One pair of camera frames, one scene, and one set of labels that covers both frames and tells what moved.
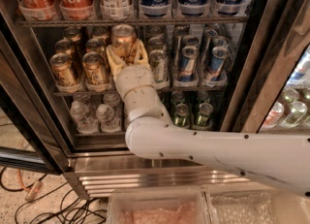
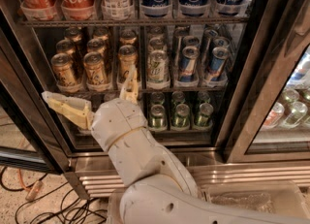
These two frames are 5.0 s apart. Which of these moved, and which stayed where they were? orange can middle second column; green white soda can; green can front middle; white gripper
Moved: white gripper
Stayed: orange can middle second column; green white soda can; green can front middle
